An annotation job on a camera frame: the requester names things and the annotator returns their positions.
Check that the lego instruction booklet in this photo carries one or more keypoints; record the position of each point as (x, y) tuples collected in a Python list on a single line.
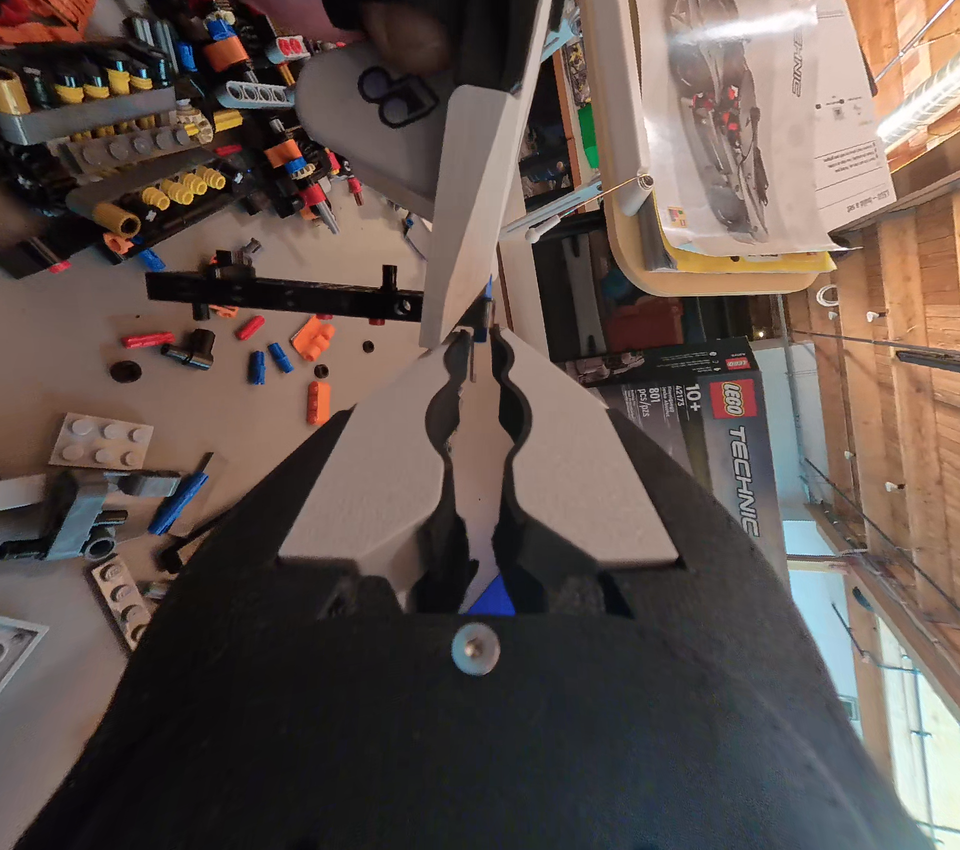
[(787, 115)]

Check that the orange lego bar piece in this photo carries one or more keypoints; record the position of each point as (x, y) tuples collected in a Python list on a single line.
[(319, 402)]

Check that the white book stand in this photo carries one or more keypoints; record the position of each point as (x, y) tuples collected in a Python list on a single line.
[(611, 78)]

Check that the orange lego bracket piece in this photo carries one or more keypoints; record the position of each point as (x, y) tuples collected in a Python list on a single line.
[(311, 340)]

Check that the lego set box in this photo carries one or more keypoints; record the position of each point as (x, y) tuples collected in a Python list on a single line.
[(720, 453)]

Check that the blue lego pin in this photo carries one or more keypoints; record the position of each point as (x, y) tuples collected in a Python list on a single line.
[(488, 291)]

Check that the blue bin holding plastic bags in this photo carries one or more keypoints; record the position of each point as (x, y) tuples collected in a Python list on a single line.
[(491, 601)]

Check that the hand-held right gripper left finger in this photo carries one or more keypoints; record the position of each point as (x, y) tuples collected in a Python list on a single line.
[(367, 490)]

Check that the lego car chassis assembly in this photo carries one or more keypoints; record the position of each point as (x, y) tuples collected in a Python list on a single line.
[(90, 115)]

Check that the black lego frame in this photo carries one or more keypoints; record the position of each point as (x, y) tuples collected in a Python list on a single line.
[(300, 295)]

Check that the ceiling light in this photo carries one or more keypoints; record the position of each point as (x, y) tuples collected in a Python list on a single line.
[(922, 100)]

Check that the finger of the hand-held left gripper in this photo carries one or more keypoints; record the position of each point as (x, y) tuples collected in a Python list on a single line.
[(472, 205)]

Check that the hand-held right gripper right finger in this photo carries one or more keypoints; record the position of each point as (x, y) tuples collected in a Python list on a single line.
[(592, 490)]

